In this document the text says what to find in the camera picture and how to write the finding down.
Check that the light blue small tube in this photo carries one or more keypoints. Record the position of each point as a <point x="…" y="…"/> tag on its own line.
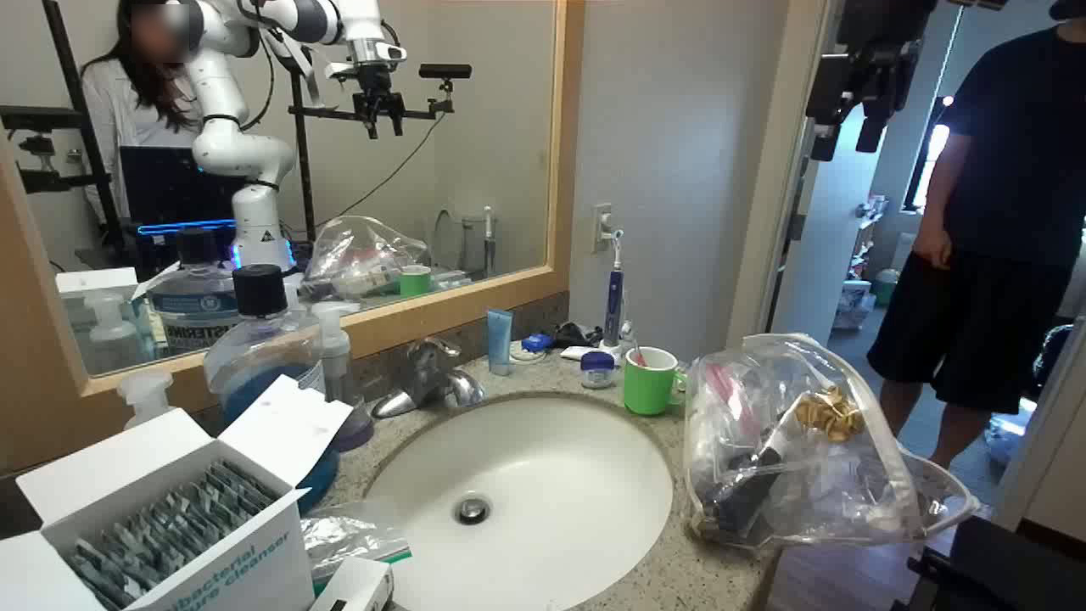
<point x="500" y="340"/>

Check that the black plastic razor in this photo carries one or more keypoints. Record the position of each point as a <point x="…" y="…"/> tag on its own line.
<point x="579" y="333"/>

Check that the chrome sink faucet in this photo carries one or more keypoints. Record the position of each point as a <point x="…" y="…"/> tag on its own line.
<point x="436" y="378"/>

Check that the black robot table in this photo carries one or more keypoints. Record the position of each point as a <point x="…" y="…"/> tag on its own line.
<point x="1007" y="573"/>

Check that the white oval sink basin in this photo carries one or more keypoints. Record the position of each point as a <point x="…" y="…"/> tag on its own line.
<point x="565" y="497"/>

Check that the wood framed wall mirror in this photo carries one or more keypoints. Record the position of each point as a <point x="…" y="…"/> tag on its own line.
<point x="452" y="308"/>

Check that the red white manual toothbrush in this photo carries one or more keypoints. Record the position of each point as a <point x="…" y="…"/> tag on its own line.
<point x="634" y="359"/>

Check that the small blue case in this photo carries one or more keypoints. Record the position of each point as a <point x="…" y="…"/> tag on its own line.
<point x="536" y="340"/>

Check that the small white cardboard box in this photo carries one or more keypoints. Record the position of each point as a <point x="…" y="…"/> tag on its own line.
<point x="354" y="584"/>

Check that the clear plastic zip bag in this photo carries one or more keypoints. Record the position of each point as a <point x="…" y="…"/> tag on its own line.
<point x="870" y="487"/>

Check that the person in black clothes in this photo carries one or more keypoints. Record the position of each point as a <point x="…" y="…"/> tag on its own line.
<point x="1020" y="170"/>

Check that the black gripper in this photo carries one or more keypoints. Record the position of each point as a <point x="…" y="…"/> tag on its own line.
<point x="876" y="46"/>

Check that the blue mouthwash bottle black cap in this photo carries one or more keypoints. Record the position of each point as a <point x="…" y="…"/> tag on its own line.
<point x="267" y="343"/>

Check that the crumpled pale plastic wrap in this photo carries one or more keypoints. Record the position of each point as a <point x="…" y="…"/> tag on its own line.
<point x="344" y="534"/>

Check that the small white plastic bottle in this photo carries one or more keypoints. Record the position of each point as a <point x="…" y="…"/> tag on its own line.
<point x="333" y="340"/>

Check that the blue white electric toothbrush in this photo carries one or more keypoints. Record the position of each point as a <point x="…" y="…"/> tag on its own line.
<point x="613" y="301"/>

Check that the round blue lid container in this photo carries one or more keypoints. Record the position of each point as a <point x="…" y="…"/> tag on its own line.
<point x="599" y="373"/>

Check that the green plastic cup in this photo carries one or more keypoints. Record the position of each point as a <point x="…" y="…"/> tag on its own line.
<point x="649" y="390"/>

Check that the open white box of packets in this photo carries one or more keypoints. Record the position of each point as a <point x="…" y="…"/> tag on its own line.
<point x="225" y="566"/>

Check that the small white tube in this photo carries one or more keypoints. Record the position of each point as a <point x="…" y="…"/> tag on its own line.
<point x="574" y="354"/>

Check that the black plastic device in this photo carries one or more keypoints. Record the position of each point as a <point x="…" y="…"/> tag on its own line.
<point x="746" y="495"/>

